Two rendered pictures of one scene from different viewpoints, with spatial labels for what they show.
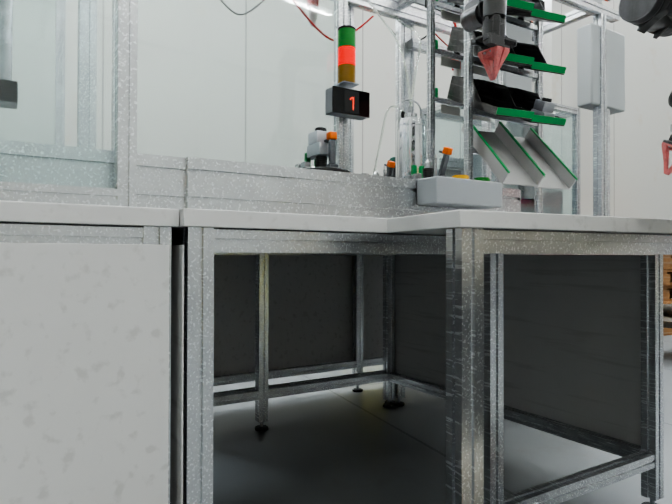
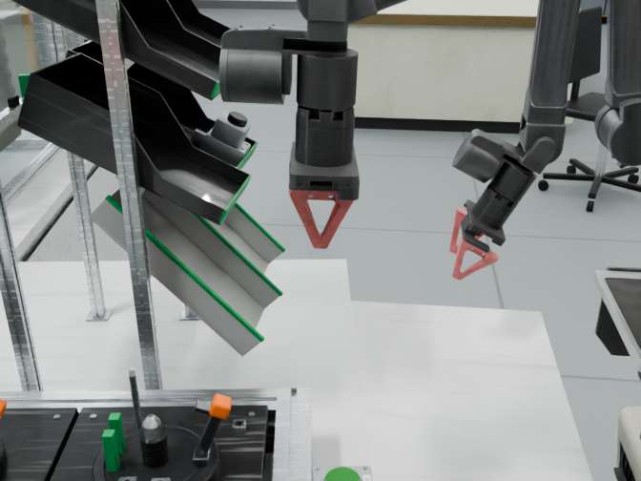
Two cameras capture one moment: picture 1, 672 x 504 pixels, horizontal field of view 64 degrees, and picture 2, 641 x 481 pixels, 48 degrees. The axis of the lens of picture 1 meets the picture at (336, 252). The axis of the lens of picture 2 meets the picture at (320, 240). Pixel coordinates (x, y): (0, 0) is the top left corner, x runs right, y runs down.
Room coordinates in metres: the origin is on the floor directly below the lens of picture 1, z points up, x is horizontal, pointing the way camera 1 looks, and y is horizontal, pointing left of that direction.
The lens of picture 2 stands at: (1.02, 0.19, 1.56)
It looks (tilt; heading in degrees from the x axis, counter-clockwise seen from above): 25 degrees down; 301
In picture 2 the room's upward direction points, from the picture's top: straight up
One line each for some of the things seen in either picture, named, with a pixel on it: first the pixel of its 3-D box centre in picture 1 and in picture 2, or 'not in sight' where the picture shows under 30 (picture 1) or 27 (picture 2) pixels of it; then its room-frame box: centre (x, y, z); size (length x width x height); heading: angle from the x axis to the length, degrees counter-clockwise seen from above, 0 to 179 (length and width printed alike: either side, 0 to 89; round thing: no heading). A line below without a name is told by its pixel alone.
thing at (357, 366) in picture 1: (373, 319); not in sight; (3.02, -0.21, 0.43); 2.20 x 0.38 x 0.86; 122
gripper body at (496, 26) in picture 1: (493, 32); (324, 139); (1.36, -0.40, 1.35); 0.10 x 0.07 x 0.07; 121
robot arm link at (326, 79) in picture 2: (492, 9); (320, 77); (1.37, -0.40, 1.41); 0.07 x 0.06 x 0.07; 27
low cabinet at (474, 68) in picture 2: not in sight; (446, 47); (3.26, -5.70, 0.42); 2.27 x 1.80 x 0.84; 114
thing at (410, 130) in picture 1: (410, 140); not in sight; (2.50, -0.34, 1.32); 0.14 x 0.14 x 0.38
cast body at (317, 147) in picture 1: (318, 143); not in sight; (1.33, 0.04, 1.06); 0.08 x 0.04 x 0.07; 32
